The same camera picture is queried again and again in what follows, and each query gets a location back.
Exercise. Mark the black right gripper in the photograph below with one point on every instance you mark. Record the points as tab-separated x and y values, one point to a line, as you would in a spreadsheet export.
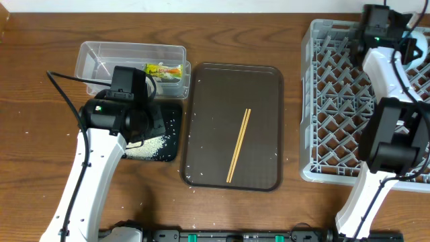
406	50

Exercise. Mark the yellow snack wrapper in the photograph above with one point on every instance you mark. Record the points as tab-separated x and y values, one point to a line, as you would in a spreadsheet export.
164	72

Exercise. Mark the brown serving tray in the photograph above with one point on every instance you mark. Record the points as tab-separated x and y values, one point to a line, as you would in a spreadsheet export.
234	134

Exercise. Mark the black tray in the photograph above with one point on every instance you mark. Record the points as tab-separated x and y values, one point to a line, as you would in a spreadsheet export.
172	117

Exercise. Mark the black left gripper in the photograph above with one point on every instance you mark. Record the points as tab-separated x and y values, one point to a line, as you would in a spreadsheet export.
157	126

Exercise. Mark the light blue bowl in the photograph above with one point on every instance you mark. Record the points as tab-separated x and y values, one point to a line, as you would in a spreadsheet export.
420	51

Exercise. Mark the clear plastic bin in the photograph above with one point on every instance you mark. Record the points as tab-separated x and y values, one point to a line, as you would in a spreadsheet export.
96	62

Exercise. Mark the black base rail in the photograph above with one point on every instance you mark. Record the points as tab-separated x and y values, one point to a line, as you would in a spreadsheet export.
132	231

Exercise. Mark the wooden chopstick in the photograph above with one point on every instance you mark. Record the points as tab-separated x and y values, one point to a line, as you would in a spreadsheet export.
239	148
236	148

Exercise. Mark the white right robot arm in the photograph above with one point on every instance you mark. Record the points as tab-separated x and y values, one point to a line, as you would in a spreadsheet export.
393	143

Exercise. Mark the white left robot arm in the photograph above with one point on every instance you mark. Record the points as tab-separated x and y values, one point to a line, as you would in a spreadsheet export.
99	150

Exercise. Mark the grey dishwasher rack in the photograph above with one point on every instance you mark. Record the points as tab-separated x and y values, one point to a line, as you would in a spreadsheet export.
337	102

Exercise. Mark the pile of white rice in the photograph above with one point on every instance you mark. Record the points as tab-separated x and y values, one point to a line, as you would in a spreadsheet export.
150	149

